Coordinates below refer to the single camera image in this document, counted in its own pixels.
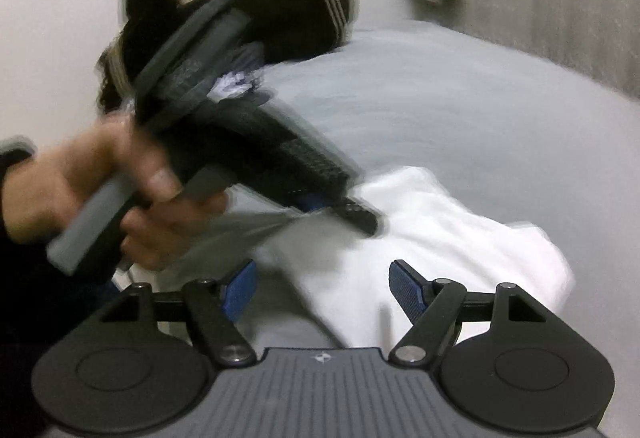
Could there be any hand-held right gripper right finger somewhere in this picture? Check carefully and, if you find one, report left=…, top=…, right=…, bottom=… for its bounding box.
left=387, top=259, right=548, bottom=366

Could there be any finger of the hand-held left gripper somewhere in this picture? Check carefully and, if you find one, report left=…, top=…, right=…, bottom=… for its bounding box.
left=332, top=198, right=382, bottom=237
left=295, top=195, right=328, bottom=215

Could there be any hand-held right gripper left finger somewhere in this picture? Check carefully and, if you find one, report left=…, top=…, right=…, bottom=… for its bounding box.
left=100, top=259, right=258, bottom=366

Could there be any white t-shirt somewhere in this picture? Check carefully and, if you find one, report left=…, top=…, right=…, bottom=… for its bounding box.
left=112, top=165, right=576, bottom=349

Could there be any person's left forearm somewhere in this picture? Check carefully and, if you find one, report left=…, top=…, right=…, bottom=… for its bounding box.
left=0, top=148, right=121, bottom=438

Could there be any person's left hand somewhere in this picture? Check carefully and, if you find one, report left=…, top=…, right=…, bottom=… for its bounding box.
left=0, top=115, right=231, bottom=271

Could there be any black plush toy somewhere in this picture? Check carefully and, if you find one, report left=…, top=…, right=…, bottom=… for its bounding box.
left=97, top=0, right=358, bottom=114

